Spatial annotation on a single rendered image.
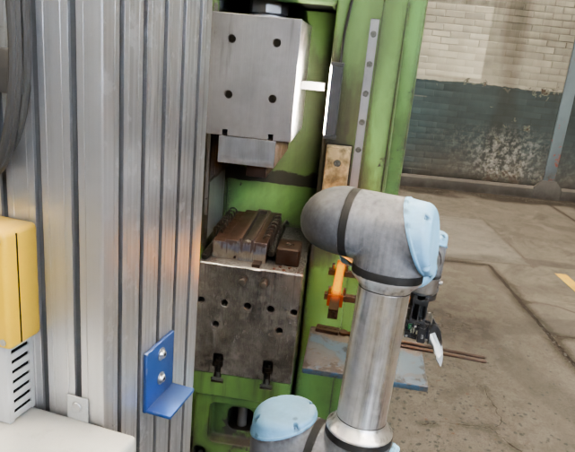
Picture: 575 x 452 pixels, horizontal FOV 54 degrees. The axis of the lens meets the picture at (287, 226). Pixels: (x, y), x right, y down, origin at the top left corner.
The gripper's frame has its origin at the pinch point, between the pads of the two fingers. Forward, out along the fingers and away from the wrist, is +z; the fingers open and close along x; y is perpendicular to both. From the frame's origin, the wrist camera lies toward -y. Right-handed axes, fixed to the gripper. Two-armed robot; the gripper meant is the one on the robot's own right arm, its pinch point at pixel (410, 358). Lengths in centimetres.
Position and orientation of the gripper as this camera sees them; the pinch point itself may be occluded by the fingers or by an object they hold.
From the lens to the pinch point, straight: 154.7
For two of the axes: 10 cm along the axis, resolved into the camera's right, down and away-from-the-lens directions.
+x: 9.5, 1.7, -2.5
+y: -2.9, 2.6, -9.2
